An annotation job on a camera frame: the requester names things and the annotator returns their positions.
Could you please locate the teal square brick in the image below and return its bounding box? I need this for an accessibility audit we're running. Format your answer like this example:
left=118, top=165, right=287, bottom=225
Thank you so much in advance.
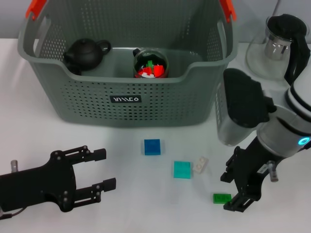
left=173, top=160, right=192, bottom=180

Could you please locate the green two-stud brick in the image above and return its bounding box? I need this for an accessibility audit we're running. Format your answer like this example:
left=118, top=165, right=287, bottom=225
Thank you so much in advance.
left=213, top=193, right=233, bottom=204

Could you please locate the black clay teapot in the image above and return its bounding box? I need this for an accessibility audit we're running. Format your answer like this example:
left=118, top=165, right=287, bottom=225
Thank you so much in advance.
left=63, top=38, right=112, bottom=71

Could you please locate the bright red slope brick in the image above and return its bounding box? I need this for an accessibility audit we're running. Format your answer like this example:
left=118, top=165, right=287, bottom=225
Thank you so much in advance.
left=153, top=64, right=166, bottom=78

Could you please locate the grey perforated storage basket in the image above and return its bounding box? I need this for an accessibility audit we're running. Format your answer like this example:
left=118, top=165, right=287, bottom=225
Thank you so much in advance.
left=18, top=0, right=240, bottom=128

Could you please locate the glass pitcher black handle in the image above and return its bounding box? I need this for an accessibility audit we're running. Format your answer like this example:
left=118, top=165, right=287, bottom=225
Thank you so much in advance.
left=245, top=14, right=311, bottom=86

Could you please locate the orange basket handle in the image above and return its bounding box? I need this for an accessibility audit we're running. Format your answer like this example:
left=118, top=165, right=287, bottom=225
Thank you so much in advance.
left=25, top=0, right=238, bottom=24

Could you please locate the black clay teacup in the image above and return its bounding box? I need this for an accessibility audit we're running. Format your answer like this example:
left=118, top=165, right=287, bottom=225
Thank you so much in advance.
left=68, top=65, right=83, bottom=76

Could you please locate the blue square brick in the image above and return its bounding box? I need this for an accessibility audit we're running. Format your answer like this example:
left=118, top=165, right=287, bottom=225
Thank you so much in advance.
left=143, top=139, right=161, bottom=156

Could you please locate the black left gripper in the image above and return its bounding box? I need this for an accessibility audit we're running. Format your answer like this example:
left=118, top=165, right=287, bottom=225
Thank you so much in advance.
left=0, top=145, right=117, bottom=213

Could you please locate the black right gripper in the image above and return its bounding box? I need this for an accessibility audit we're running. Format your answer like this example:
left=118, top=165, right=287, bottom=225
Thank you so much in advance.
left=220, top=136, right=284, bottom=213

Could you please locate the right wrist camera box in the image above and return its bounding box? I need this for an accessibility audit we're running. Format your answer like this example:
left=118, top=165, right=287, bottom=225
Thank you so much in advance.
left=215, top=68, right=277, bottom=147

